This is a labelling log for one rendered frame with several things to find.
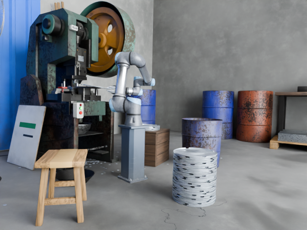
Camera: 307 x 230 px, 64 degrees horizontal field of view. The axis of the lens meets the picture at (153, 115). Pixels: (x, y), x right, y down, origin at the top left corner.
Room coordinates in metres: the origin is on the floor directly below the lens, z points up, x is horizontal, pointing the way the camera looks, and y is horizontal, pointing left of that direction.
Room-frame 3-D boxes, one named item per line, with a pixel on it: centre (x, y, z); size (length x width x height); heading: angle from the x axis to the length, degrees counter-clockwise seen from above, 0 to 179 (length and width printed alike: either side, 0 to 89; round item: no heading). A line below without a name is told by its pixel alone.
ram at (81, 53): (2.49, 0.77, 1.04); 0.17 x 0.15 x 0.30; 58
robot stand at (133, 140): (2.03, 0.16, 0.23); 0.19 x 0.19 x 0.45; 42
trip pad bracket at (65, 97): (2.12, 0.78, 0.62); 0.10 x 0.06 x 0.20; 148
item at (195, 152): (1.63, -0.28, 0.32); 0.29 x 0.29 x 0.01
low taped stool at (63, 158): (1.40, 0.51, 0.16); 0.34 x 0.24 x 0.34; 12
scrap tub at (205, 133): (2.54, -0.51, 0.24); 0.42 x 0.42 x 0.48
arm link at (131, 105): (2.03, 0.17, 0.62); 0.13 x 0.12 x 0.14; 75
